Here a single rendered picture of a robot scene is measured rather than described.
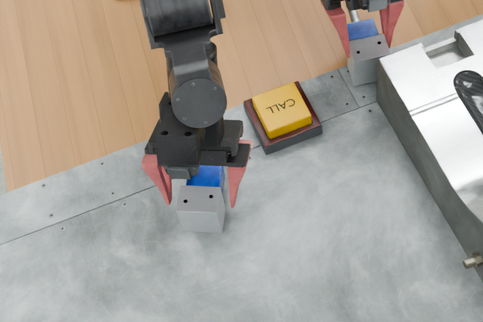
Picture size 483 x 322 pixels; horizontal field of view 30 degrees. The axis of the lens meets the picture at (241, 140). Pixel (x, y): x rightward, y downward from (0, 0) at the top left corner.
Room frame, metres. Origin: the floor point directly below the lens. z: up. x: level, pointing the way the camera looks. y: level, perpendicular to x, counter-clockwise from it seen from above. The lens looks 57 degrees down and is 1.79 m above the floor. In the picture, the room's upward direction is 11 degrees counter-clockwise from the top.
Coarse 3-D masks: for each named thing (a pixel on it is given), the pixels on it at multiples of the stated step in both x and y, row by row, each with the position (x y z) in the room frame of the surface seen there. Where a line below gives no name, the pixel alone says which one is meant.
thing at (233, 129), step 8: (224, 120) 0.60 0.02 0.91; (232, 120) 0.60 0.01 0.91; (240, 120) 0.60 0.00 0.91; (224, 128) 0.58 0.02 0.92; (232, 128) 0.58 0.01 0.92; (240, 128) 0.58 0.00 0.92; (152, 136) 0.58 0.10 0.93; (224, 136) 0.57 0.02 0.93; (232, 136) 0.57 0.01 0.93; (240, 136) 0.57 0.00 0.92; (152, 144) 0.57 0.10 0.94; (224, 144) 0.55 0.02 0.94; (232, 144) 0.55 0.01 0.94; (152, 152) 0.56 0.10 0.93; (232, 152) 0.54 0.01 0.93
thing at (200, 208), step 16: (192, 176) 0.58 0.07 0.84; (208, 176) 0.57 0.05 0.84; (224, 176) 0.58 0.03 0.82; (192, 192) 0.55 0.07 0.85; (208, 192) 0.54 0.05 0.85; (176, 208) 0.53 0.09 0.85; (192, 208) 0.53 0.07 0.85; (208, 208) 0.52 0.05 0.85; (224, 208) 0.54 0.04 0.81; (192, 224) 0.52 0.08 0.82; (208, 224) 0.52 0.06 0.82
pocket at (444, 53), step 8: (456, 32) 0.68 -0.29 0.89; (448, 40) 0.68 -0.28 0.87; (456, 40) 0.68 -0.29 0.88; (464, 40) 0.67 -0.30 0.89; (424, 48) 0.68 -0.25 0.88; (432, 48) 0.68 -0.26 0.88; (440, 48) 0.68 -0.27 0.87; (448, 48) 0.68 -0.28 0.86; (456, 48) 0.68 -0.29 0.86; (464, 48) 0.66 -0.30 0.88; (432, 56) 0.67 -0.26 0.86; (440, 56) 0.67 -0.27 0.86; (448, 56) 0.67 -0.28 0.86; (456, 56) 0.66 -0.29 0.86; (464, 56) 0.66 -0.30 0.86; (440, 64) 0.66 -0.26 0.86; (448, 64) 0.65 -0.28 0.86
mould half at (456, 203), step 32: (480, 32) 0.67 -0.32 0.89; (384, 64) 0.65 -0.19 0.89; (416, 64) 0.64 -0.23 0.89; (480, 64) 0.63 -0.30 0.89; (384, 96) 0.64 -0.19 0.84; (416, 96) 0.60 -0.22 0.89; (448, 96) 0.59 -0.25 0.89; (416, 128) 0.56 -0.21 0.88; (448, 128) 0.55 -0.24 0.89; (416, 160) 0.55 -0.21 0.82; (448, 160) 0.51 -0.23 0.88; (480, 160) 0.50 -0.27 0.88; (448, 192) 0.48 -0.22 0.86; (480, 192) 0.46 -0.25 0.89; (448, 224) 0.47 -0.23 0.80; (480, 224) 0.41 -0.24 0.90
